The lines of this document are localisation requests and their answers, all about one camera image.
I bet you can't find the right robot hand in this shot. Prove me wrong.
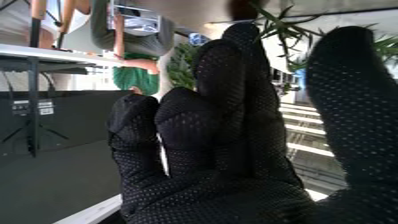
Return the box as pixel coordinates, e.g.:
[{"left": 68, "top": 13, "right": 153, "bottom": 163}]
[{"left": 105, "top": 22, "right": 398, "bottom": 224}]

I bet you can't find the person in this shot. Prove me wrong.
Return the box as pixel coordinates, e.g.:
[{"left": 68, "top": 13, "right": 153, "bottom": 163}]
[{"left": 88, "top": 0, "right": 178, "bottom": 97}]

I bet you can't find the green plant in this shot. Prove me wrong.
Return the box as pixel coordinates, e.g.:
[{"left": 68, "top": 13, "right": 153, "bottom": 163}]
[{"left": 248, "top": 2, "right": 398, "bottom": 73}]

